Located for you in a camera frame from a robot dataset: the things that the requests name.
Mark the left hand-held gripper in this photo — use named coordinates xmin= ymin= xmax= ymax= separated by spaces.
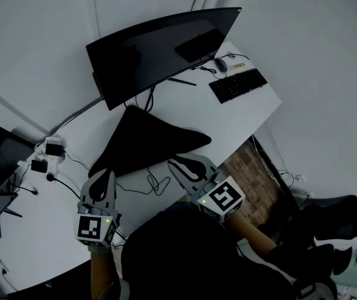
xmin=74 ymin=168 xmax=123 ymax=248

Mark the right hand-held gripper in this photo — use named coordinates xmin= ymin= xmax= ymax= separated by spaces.
xmin=167 ymin=152 xmax=246 ymax=224

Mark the black desk mat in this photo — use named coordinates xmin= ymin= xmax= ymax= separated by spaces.
xmin=88 ymin=105 xmax=213 ymax=179

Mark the person's left forearm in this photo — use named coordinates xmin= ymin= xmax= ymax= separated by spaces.
xmin=87 ymin=244 xmax=123 ymax=300

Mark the person's right forearm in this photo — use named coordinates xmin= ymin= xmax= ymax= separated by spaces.
xmin=224 ymin=211 xmax=278 ymax=258

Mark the white power strip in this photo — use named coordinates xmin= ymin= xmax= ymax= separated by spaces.
xmin=34 ymin=136 xmax=67 ymax=183

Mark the black power adapter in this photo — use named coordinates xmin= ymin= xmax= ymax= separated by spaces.
xmin=30 ymin=159 xmax=49 ymax=174
xmin=44 ymin=142 xmax=64 ymax=157

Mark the person's black clothed body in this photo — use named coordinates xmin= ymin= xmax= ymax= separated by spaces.
xmin=120 ymin=202 xmax=299 ymax=300

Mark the black monitor stand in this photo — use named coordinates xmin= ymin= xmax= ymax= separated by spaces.
xmin=167 ymin=77 xmax=198 ymax=88

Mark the black keyboard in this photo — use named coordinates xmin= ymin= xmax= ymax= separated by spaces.
xmin=208 ymin=68 xmax=269 ymax=105

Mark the black flat monitor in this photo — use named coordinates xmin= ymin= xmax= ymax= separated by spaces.
xmin=0 ymin=113 xmax=38 ymax=197

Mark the grey computer mouse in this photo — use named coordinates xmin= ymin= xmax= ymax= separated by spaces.
xmin=213 ymin=57 xmax=229 ymax=74

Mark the large black curved monitor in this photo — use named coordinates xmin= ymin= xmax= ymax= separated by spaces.
xmin=85 ymin=7 xmax=243 ymax=111

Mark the black office chair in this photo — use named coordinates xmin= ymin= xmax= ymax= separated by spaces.
xmin=301 ymin=194 xmax=357 ymax=276

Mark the black round plug with cable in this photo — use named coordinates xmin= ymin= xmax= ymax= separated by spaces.
xmin=46 ymin=173 xmax=83 ymax=200

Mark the thin black looped cable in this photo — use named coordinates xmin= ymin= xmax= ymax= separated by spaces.
xmin=114 ymin=166 xmax=172 ymax=197

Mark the black mouse cable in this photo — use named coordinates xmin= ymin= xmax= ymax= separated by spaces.
xmin=191 ymin=52 xmax=250 ymax=77

